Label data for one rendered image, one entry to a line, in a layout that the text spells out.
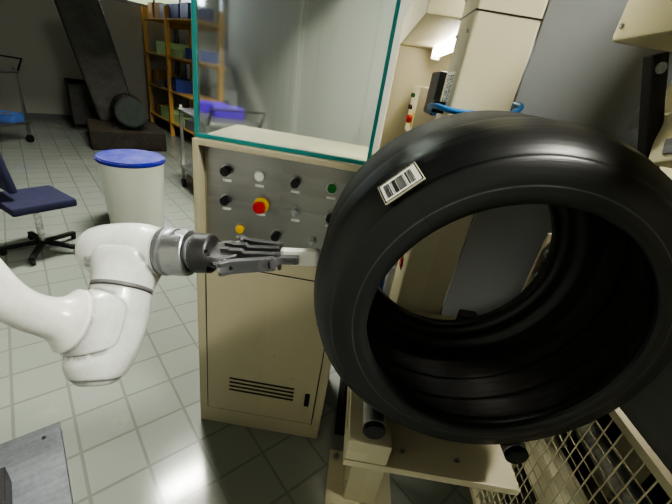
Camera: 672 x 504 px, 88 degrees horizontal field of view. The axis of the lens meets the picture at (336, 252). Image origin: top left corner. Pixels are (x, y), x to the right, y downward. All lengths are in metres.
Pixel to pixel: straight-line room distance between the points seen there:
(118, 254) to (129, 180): 2.66
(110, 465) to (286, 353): 0.82
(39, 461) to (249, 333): 0.69
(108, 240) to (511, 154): 0.65
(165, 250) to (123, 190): 2.73
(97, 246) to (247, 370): 0.98
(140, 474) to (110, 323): 1.19
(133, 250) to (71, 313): 0.13
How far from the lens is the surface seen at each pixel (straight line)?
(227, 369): 1.62
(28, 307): 0.66
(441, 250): 0.94
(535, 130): 0.53
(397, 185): 0.48
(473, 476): 0.91
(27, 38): 8.87
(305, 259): 0.64
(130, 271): 0.71
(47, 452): 1.12
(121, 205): 3.48
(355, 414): 0.83
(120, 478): 1.82
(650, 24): 0.86
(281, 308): 1.34
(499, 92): 0.88
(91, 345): 0.68
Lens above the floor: 1.50
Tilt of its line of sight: 26 degrees down
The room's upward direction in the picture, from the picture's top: 10 degrees clockwise
